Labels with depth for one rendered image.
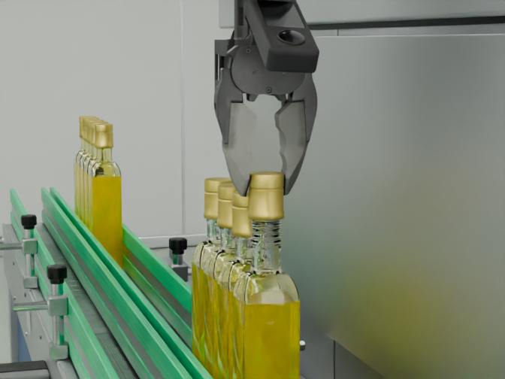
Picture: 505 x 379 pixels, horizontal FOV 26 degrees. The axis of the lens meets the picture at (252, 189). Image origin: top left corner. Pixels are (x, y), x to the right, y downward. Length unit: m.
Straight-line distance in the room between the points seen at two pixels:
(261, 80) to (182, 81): 5.98
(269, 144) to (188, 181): 5.54
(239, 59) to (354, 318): 0.32
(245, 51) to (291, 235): 0.48
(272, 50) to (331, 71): 0.27
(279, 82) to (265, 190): 0.10
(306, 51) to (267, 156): 0.61
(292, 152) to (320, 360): 0.40
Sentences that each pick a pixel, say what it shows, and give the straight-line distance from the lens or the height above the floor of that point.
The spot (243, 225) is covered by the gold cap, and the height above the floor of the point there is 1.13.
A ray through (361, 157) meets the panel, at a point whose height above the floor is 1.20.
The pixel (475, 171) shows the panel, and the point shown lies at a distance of 0.91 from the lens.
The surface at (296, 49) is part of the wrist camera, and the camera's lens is 0.96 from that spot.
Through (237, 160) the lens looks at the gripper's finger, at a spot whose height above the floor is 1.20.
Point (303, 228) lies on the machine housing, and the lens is 1.42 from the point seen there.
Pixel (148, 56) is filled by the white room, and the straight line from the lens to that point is 6.98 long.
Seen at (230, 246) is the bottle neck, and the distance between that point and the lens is 1.17.
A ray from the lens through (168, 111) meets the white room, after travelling 7.01.
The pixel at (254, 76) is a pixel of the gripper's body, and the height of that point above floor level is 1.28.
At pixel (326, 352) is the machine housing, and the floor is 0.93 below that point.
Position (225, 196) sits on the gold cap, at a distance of 1.16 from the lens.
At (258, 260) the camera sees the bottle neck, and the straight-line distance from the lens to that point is 1.06.
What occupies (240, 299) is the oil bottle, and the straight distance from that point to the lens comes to 1.07.
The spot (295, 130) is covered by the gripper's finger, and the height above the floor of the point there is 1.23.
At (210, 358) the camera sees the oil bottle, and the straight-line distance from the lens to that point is 1.19.
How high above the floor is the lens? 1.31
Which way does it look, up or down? 8 degrees down
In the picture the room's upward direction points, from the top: straight up
